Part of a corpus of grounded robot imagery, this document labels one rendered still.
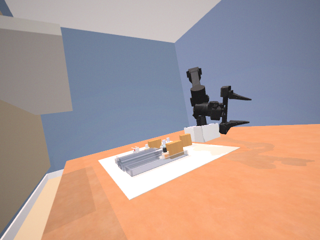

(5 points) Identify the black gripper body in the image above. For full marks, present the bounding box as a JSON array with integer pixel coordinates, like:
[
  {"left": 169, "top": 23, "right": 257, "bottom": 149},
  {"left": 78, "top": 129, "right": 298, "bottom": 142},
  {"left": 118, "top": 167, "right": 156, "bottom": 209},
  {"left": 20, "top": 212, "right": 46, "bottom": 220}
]
[{"left": 205, "top": 85, "right": 231, "bottom": 135}]

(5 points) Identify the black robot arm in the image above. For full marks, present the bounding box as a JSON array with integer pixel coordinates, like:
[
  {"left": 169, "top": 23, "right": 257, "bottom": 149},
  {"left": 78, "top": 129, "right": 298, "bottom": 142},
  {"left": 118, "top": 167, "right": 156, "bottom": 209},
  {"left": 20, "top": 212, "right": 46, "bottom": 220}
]
[{"left": 186, "top": 67, "right": 222, "bottom": 126}]

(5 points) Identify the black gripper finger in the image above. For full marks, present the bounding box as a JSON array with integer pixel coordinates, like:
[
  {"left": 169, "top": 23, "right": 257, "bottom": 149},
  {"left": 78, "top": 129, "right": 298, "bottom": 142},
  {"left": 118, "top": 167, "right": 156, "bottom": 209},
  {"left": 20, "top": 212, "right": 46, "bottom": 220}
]
[
  {"left": 227, "top": 120, "right": 250, "bottom": 131},
  {"left": 229, "top": 90, "right": 252, "bottom": 101}
]

